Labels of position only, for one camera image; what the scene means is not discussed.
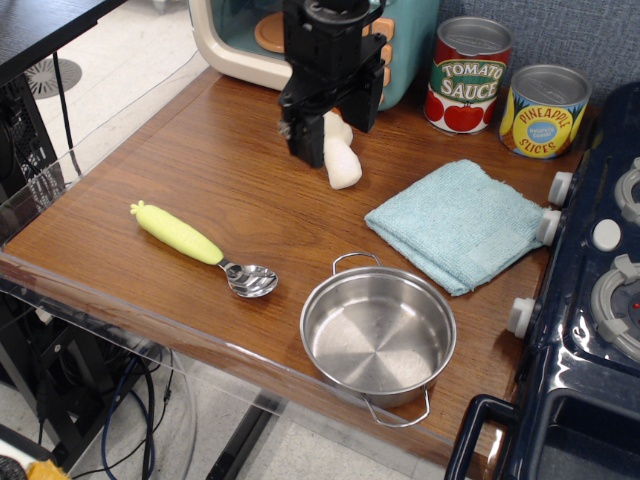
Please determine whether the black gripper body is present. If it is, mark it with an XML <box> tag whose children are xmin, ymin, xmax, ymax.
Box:
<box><xmin>279</xmin><ymin>1</ymin><xmax>386</xmax><ymax>113</ymax></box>

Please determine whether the black cable under table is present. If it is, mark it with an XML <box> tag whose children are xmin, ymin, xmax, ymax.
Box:
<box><xmin>69</xmin><ymin>349</ymin><xmax>176</xmax><ymax>480</ymax></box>

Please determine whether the stainless steel pot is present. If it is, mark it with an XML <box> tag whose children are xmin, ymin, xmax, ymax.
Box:
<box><xmin>300</xmin><ymin>255</ymin><xmax>457</xmax><ymax>429</ymax></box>

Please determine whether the toy microwave teal and cream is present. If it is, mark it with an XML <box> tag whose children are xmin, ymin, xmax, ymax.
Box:
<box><xmin>188</xmin><ymin>0</ymin><xmax>440</xmax><ymax>111</ymax></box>

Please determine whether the dark blue toy stove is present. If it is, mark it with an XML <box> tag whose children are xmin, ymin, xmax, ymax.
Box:
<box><xmin>446</xmin><ymin>83</ymin><xmax>639</xmax><ymax>479</ymax></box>

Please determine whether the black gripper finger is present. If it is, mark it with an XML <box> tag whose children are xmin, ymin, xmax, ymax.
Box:
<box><xmin>338</xmin><ymin>69</ymin><xmax>384</xmax><ymax>133</ymax></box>
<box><xmin>278</xmin><ymin>108</ymin><xmax>324</xmax><ymax>168</ymax></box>

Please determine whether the light blue folded cloth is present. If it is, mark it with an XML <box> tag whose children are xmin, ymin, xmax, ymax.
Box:
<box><xmin>365</xmin><ymin>159</ymin><xmax>545</xmax><ymax>296</ymax></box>

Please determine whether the pineapple slices can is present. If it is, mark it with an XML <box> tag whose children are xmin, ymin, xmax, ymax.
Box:
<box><xmin>499</xmin><ymin>64</ymin><xmax>592</xmax><ymax>159</ymax></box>

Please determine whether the blue cable under table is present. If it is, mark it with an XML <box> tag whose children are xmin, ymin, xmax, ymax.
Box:
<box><xmin>101</xmin><ymin>357</ymin><xmax>156</xmax><ymax>480</ymax></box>

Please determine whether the black desk at left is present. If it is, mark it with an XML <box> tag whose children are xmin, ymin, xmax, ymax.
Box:
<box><xmin>1</xmin><ymin>0</ymin><xmax>124</xmax><ymax>85</ymax></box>

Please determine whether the tomato sauce can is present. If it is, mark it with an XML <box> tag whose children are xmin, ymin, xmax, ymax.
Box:
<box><xmin>424</xmin><ymin>16</ymin><xmax>514</xmax><ymax>134</ymax></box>

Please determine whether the plush mushroom toy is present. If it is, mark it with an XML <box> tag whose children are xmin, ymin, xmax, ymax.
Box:
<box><xmin>323</xmin><ymin>111</ymin><xmax>362</xmax><ymax>190</ymax></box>

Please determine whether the spoon with yellow-green handle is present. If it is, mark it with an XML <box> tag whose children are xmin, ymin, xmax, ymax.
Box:
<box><xmin>130</xmin><ymin>200</ymin><xmax>279</xmax><ymax>298</ymax></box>

